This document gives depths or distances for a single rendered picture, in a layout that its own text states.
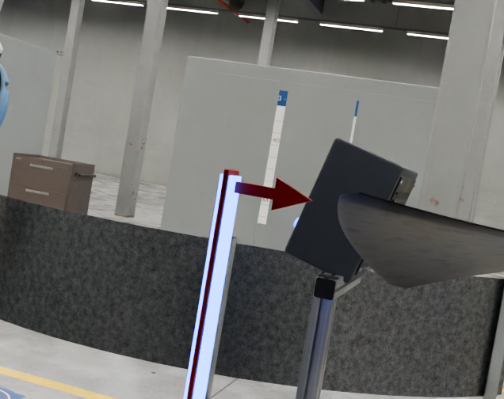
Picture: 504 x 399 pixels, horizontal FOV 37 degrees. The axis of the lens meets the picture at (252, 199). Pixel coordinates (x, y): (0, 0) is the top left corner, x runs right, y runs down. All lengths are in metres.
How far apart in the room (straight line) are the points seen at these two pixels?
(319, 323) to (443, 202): 3.70
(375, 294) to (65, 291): 0.96
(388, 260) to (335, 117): 6.04
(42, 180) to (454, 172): 3.98
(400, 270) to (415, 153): 5.89
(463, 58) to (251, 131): 2.55
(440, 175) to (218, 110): 2.76
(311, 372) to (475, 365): 1.57
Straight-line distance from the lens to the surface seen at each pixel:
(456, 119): 4.77
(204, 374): 0.57
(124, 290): 2.33
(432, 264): 0.59
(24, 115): 10.79
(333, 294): 1.07
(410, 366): 2.46
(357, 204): 0.45
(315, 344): 1.09
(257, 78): 6.83
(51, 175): 7.21
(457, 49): 4.83
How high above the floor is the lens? 1.20
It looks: 3 degrees down
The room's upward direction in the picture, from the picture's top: 9 degrees clockwise
